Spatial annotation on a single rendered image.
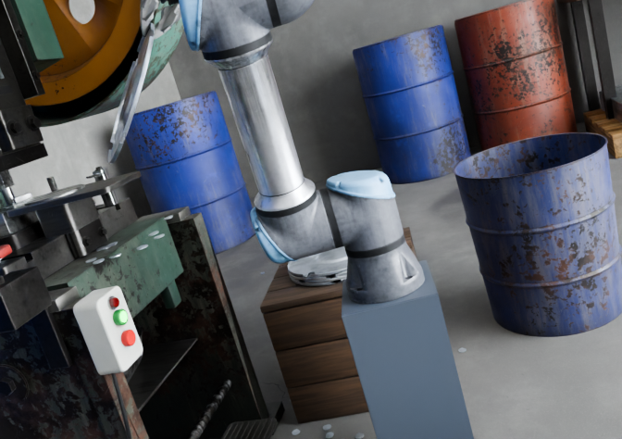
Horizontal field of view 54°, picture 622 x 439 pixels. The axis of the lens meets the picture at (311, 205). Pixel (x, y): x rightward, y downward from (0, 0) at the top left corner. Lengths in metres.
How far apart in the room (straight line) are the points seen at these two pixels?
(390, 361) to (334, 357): 0.44
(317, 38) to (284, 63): 0.30
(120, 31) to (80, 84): 0.18
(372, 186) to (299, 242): 0.17
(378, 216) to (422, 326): 0.22
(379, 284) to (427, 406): 0.25
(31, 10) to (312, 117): 3.25
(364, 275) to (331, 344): 0.48
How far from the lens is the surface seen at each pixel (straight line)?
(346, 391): 1.64
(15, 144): 1.36
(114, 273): 1.30
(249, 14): 0.96
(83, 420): 1.23
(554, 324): 1.82
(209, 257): 1.53
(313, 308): 1.54
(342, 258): 1.62
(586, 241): 1.75
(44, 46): 1.50
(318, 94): 4.51
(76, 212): 1.34
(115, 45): 1.63
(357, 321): 1.13
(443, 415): 1.24
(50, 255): 1.30
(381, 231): 1.10
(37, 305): 1.10
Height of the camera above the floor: 0.91
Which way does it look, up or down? 13 degrees down
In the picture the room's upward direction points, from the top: 16 degrees counter-clockwise
